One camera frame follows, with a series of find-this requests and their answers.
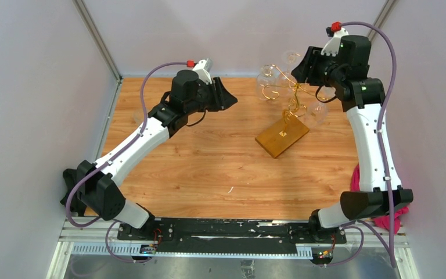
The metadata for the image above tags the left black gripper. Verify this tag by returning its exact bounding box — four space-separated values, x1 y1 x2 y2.
185 77 238 115

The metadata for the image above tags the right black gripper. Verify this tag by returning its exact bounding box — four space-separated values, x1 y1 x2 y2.
290 46 346 88

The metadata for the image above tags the clear ribbed wine glass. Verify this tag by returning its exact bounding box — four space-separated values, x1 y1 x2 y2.
133 109 146 126

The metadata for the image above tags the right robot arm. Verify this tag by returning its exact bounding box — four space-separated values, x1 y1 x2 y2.
292 35 413 243

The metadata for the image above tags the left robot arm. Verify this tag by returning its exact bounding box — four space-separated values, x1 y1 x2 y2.
65 70 238 240

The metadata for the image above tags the clear wine glass back top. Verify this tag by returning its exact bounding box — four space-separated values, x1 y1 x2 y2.
277 51 302 95

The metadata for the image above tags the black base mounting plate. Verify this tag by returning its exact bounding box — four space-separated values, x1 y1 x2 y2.
117 217 346 255

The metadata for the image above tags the pink cloth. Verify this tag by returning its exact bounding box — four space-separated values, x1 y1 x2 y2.
350 163 411 235

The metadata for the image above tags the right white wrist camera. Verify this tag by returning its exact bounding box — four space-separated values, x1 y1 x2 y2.
320 27 349 57

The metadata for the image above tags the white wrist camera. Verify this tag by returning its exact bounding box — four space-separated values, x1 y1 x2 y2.
320 27 349 57
192 58 213 84

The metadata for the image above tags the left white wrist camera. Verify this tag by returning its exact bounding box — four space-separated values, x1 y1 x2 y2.
192 58 213 84

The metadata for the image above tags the gold wire glass rack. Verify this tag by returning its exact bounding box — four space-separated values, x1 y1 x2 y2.
256 81 315 159

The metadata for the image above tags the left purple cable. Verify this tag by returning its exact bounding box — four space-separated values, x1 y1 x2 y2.
65 59 197 264

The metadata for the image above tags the aluminium frame rail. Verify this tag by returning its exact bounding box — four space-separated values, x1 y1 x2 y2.
46 218 419 278

